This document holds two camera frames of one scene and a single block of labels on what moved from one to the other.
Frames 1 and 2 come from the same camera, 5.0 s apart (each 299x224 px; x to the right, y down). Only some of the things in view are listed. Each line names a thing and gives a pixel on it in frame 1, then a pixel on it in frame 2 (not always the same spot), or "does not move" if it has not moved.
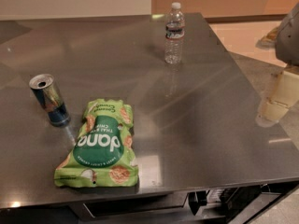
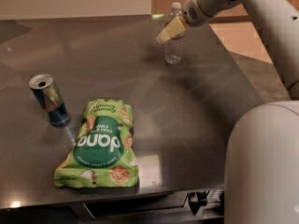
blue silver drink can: [49, 97] does not move
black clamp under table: [197, 199] does not move
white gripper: [289, 44] → [193, 15]
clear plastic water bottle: [175, 34] does not move
